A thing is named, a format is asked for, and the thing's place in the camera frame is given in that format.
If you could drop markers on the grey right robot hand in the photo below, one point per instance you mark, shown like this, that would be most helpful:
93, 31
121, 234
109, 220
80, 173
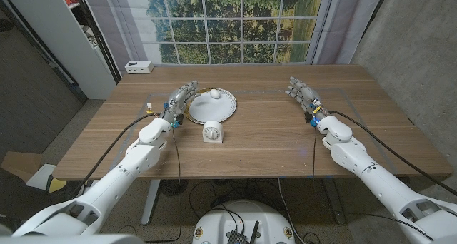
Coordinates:
307, 98

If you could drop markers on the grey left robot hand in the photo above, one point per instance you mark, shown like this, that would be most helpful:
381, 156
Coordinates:
176, 103

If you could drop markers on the white kitchen timer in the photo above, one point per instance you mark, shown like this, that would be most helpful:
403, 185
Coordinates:
213, 132

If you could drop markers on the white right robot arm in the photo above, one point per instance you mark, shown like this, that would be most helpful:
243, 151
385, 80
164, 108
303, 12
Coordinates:
375, 180

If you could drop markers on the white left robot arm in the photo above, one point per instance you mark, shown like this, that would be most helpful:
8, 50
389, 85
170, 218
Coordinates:
114, 180

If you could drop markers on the white gold-rimmed paper plate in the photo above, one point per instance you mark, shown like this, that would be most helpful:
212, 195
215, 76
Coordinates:
214, 110

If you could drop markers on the white egg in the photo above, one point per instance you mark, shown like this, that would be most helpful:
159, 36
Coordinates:
214, 93

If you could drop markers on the white power strip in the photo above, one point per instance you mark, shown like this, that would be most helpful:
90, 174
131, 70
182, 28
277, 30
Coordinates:
139, 67

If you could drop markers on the black round floor fan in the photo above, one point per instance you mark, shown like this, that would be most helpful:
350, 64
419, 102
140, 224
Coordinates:
174, 187

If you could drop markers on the printed window backdrop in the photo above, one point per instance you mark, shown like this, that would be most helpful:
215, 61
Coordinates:
225, 26

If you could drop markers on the white table leg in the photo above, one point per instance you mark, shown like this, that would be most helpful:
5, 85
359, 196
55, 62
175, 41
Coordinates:
150, 201

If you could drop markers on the grey table leg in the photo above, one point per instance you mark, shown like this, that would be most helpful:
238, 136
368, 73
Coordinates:
335, 201

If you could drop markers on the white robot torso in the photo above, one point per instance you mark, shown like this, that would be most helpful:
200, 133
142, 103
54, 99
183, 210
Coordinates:
214, 222

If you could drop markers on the white cabinet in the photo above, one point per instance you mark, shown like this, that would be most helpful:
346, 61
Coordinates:
53, 30

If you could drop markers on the black torso computer module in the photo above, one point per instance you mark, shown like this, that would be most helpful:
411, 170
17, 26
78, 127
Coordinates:
237, 237

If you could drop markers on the white floor platform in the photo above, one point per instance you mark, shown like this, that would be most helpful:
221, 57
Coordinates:
39, 178

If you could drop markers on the brown cardboard box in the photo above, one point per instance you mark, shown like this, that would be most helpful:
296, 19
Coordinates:
19, 163

